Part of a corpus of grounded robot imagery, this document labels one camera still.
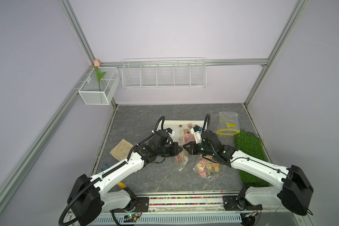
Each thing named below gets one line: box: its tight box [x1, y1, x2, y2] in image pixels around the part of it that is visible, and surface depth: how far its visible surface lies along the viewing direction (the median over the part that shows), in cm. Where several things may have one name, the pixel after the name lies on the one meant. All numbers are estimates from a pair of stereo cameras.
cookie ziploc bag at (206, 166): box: [192, 154, 220, 180], surface depth 84 cm
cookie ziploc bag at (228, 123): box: [216, 111, 241, 136], surface depth 107 cm
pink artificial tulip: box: [93, 59, 106, 92], surface depth 92 cm
